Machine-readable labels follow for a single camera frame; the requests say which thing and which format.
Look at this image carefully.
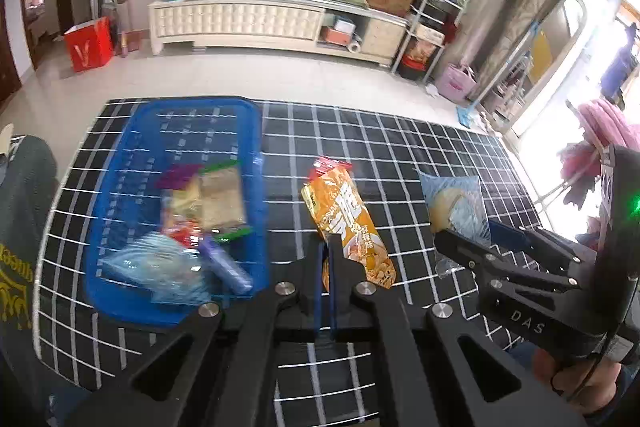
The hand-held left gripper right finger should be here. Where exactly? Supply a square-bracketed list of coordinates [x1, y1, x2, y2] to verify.
[327, 235, 587, 427]

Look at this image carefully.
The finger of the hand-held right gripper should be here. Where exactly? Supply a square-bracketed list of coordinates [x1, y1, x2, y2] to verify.
[489, 219, 609, 279]
[434, 229, 609, 354]

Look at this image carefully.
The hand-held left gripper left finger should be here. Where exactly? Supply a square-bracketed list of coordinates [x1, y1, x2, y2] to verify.
[65, 243, 328, 427]

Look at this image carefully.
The clear blue cake packet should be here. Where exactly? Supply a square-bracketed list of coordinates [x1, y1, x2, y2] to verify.
[100, 232, 201, 293]
[417, 169, 494, 281]
[150, 272, 214, 308]

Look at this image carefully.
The chewing gum pack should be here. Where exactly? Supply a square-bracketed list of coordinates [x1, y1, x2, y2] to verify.
[200, 232, 254, 294]

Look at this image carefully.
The large orange snack packet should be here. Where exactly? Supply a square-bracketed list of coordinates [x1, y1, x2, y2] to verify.
[300, 157, 399, 293]

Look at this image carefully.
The green-edged cracker packet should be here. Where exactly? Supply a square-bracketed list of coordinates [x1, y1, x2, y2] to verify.
[192, 159, 254, 241]

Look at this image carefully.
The long clear cracker packet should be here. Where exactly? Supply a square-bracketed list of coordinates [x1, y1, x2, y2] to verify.
[160, 187, 203, 231]

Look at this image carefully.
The purple snack packet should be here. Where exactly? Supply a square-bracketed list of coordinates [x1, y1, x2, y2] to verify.
[155, 164, 199, 190]

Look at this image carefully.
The blue plastic basket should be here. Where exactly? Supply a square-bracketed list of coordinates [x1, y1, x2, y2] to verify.
[82, 96, 271, 328]

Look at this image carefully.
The person's right hand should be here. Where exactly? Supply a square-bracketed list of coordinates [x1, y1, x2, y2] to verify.
[532, 347, 624, 418]

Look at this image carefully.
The blue mop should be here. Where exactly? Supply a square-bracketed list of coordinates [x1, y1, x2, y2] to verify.
[456, 19, 544, 128]

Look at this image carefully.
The pink blanket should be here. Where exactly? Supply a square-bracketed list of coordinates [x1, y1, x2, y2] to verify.
[577, 99, 637, 148]

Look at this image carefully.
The black checkered tablecloth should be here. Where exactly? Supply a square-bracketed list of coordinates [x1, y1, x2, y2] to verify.
[32, 97, 547, 427]

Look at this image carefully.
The pink bag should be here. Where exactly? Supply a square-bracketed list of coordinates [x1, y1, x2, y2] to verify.
[437, 63, 479, 104]

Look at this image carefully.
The white shelf rack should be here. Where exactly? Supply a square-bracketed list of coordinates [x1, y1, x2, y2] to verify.
[391, 0, 471, 86]

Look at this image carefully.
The dark grey printed garment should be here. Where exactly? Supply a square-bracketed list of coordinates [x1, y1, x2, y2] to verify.
[0, 134, 59, 408]

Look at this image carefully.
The cream television cabinet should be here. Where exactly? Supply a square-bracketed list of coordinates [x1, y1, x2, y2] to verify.
[148, 0, 411, 69]

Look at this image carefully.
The red paper bag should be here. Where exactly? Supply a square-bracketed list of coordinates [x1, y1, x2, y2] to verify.
[64, 17, 115, 74]

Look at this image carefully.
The broom with dustpan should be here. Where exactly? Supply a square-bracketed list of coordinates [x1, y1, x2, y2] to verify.
[92, 0, 144, 56]

